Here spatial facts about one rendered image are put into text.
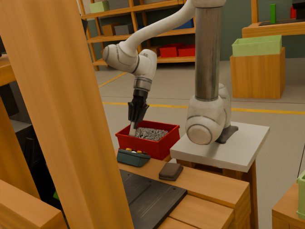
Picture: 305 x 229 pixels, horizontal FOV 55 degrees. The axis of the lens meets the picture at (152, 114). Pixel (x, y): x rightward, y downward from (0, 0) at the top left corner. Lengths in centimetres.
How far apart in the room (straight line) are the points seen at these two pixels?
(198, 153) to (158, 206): 39
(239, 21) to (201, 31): 535
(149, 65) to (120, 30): 572
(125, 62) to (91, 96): 94
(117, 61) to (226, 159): 68
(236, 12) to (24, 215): 614
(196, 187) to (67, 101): 84
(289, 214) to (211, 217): 31
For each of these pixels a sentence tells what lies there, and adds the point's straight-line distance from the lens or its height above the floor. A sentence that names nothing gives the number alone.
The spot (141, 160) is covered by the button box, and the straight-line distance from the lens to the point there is 139.
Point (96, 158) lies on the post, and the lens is 52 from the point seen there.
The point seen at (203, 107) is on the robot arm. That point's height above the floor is 116.
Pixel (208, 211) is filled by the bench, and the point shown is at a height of 88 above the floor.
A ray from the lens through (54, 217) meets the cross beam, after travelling 63.
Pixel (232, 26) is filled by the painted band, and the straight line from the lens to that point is 658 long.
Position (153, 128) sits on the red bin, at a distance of 181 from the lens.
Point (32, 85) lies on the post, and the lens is 48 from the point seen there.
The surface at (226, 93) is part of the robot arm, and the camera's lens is 147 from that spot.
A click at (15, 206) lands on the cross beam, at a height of 128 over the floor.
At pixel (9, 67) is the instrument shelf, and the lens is 75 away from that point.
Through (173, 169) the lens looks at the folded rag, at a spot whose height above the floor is 93.
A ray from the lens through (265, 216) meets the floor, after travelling 242.
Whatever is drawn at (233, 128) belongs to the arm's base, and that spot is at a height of 91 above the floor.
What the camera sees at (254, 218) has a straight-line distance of 198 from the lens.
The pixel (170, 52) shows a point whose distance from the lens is 661.
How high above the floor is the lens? 163
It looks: 22 degrees down
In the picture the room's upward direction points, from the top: 11 degrees counter-clockwise
